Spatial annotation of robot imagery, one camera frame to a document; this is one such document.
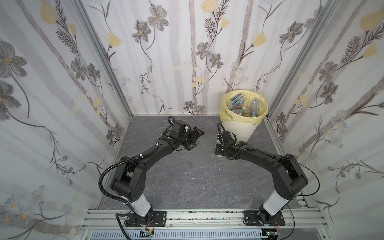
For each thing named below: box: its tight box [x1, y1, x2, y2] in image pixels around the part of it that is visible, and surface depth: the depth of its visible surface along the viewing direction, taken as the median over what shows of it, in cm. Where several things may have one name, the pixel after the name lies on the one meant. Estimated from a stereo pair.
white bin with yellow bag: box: [219, 89, 269, 142], surface depth 95 cm
